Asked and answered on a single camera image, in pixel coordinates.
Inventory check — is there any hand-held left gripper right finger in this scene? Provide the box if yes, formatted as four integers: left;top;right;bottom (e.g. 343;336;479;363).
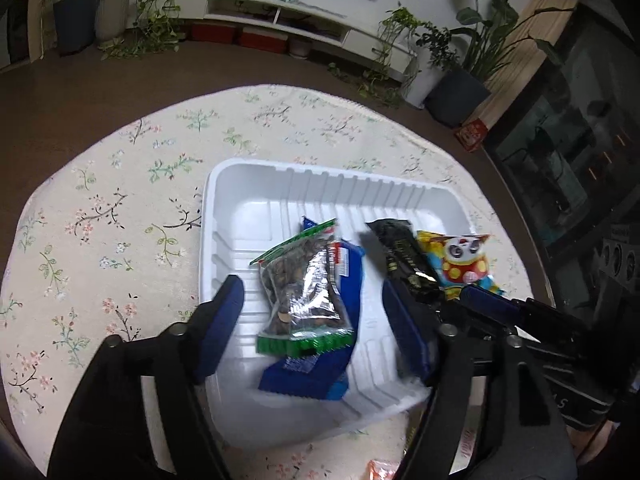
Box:
381;279;581;480

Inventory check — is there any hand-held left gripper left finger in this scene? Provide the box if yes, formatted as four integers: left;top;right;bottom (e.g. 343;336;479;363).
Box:
47;274;246;480

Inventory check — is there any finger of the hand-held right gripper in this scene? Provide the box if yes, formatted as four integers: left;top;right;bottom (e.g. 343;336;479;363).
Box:
457;284;591;356

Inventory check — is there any yellow panda snack packet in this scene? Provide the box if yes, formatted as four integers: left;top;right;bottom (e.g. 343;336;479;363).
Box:
416;230;506;302

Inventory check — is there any black snack bar packet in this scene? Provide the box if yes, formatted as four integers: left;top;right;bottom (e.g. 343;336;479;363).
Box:
364;218;443;306

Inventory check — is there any clear green seed packet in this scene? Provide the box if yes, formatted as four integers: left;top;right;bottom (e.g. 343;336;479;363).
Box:
249;218;357;357

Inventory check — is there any blue snack packet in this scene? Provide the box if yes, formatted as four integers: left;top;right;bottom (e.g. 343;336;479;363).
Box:
257;216;368;402

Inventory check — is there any white plastic tray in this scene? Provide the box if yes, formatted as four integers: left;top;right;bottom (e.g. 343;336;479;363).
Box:
199;158;473;453

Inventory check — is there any orange snack packet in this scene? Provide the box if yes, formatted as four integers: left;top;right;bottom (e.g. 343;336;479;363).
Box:
366;458;401;480

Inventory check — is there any floral tablecloth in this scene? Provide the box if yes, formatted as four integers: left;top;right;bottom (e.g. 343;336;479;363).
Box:
0;84;543;480

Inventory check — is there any small red box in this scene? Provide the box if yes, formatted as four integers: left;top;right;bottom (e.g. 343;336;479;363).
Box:
454;119;488;153

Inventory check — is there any dark glass door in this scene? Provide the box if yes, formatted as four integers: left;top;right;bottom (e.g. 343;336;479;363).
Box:
480;2;640;311

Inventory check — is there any large leafy plant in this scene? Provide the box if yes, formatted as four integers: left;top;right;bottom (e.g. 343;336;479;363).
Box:
415;0;576;83

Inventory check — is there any small-leaved trailing plant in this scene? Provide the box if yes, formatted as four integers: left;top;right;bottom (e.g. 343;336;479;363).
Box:
327;2;426;108

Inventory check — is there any red storage box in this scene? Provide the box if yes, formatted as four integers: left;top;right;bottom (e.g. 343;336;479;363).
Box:
191;22;237;45
239;26;290;51

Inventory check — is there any trailing green plant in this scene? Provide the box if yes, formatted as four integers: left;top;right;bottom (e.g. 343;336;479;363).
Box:
100;0;193;61

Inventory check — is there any white TV cabinet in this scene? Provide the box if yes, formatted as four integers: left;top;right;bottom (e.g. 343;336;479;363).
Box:
127;0;421;83

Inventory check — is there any white plant pot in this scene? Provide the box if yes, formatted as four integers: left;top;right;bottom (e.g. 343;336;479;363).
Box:
95;0;132;45

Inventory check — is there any dark blue plant pot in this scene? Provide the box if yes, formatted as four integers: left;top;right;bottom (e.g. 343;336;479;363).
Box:
52;0;101;57

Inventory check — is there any wooden door frame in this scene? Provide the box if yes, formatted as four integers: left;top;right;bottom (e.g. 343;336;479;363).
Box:
465;0;583;133

